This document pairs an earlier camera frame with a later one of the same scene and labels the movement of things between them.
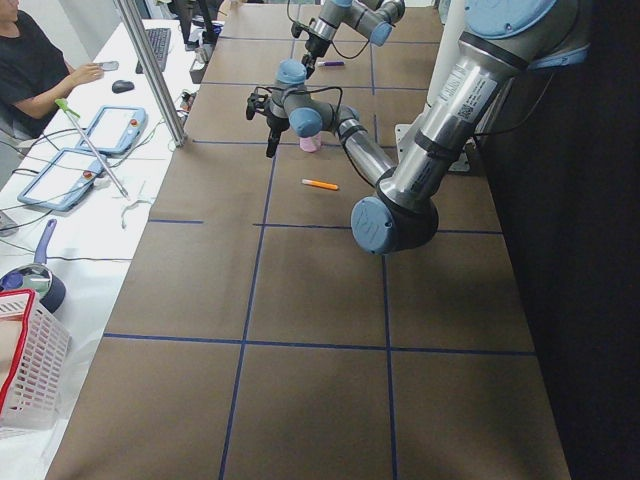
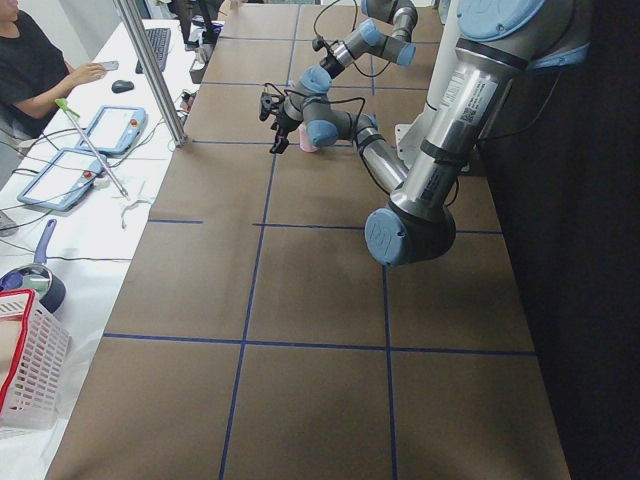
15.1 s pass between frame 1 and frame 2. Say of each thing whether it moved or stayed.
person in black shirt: stayed
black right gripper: moved
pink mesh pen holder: stayed
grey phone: stayed
